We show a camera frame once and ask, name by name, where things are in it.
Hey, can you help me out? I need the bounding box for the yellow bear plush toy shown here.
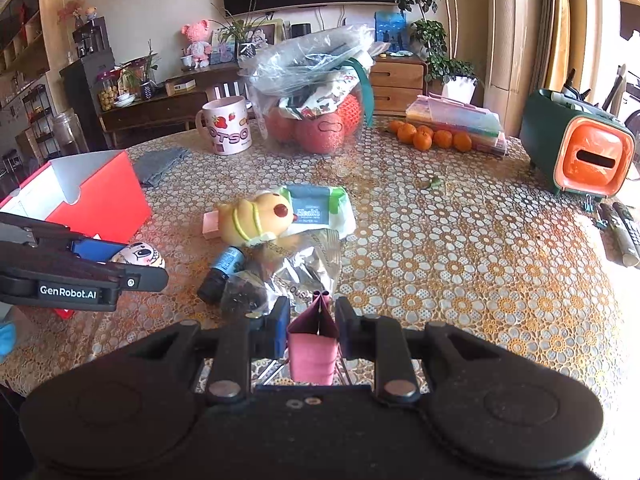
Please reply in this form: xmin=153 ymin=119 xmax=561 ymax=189
xmin=217 ymin=192 xmax=296 ymax=247

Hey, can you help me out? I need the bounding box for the pink strawberry mug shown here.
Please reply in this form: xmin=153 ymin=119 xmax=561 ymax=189
xmin=195 ymin=96 xmax=253 ymax=156

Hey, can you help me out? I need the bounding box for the glass jar dark liquid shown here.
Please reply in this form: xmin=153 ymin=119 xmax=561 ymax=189
xmin=53 ymin=108 xmax=89 ymax=156

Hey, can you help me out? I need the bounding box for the cartoon face tooth toy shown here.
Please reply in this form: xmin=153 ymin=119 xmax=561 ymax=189
xmin=111 ymin=242 xmax=165 ymax=269

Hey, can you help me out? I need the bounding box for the remote control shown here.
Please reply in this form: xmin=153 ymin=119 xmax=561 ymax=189
xmin=599 ymin=202 xmax=639 ymax=268

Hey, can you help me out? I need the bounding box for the wet wipes pack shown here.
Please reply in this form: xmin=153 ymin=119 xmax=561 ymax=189
xmin=279 ymin=184 xmax=357 ymax=240

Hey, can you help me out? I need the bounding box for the wooden tv cabinet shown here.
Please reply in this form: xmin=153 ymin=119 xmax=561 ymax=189
xmin=100 ymin=54 xmax=426 ymax=148

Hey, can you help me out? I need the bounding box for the clear bag of fruit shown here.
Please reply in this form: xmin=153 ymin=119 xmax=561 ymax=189
xmin=240 ymin=25 xmax=374 ymax=156

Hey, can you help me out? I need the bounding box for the blue picture book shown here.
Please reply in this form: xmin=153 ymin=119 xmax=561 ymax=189
xmin=374 ymin=11 xmax=409 ymax=53

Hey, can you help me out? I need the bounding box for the black speaker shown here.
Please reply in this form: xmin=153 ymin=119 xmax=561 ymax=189
xmin=290 ymin=23 xmax=311 ymax=38

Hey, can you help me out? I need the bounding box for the dark tea packet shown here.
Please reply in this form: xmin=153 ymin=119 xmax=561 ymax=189
xmin=220 ymin=271 xmax=269 ymax=318

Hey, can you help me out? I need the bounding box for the green orange tissue box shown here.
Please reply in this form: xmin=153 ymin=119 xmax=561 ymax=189
xmin=520 ymin=89 xmax=636 ymax=198

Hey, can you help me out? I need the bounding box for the stack of colourful books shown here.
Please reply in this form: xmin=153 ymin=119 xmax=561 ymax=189
xmin=406 ymin=94 xmax=508 ymax=156

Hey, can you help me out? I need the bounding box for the pink plush doll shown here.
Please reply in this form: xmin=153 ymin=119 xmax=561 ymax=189
xmin=181 ymin=20 xmax=213 ymax=68

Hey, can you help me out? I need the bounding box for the potted green tree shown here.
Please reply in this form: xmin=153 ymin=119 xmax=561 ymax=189
xmin=392 ymin=0 xmax=478 ymax=104

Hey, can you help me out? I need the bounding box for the framed photo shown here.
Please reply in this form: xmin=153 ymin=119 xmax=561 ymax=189
xmin=248 ymin=18 xmax=285 ymax=50

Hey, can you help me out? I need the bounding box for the jar of yellow snacks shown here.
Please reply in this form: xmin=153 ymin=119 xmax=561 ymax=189
xmin=94 ymin=68 xmax=120 ymax=112

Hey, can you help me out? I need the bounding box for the red white cardboard box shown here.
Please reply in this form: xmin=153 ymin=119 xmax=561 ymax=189
xmin=1 ymin=151 xmax=151 ymax=243

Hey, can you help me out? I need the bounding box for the silver foil wrapper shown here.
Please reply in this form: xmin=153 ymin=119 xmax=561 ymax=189
xmin=260 ymin=229 xmax=342 ymax=312

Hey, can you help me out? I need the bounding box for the black tall cabinet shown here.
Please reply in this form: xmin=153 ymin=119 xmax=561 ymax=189
xmin=60 ymin=16 xmax=115 ymax=152

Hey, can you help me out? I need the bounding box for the orange tangerine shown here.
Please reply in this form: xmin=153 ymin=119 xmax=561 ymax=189
xmin=452 ymin=131 xmax=473 ymax=153
xmin=396 ymin=122 xmax=416 ymax=144
xmin=412 ymin=130 xmax=432 ymax=152
xmin=432 ymin=129 xmax=454 ymax=150

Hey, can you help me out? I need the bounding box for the grey cloth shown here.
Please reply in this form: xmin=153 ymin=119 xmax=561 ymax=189
xmin=134 ymin=148 xmax=190 ymax=188

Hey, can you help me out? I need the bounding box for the small blue label bottle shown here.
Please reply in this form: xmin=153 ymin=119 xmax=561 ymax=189
xmin=196 ymin=246 xmax=245 ymax=304

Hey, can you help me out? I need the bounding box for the pink paper packet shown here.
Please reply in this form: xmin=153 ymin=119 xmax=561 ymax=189
xmin=286 ymin=290 xmax=340 ymax=386

